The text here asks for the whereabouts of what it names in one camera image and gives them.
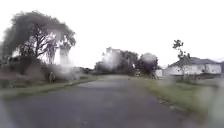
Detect clump of dark trees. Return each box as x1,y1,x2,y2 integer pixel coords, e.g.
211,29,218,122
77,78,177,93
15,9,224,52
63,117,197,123
93,47,160,76

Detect grass verge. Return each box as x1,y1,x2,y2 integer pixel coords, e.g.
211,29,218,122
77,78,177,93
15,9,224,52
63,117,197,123
130,76,224,125
0,75,101,101

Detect grey asphalt road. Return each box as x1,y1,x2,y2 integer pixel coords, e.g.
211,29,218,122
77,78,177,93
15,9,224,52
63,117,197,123
0,75,204,128

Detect thin young tree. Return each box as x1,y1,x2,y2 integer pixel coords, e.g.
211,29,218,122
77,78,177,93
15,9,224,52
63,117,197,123
172,39,192,81

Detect low bushes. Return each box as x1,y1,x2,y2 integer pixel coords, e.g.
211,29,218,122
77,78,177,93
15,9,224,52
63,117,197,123
0,57,95,90

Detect white house grey roof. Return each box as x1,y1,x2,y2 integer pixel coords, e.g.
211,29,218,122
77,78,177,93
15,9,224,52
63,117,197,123
155,56,224,80

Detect large dark tree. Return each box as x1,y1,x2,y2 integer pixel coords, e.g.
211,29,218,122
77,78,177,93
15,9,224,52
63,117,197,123
0,10,77,66

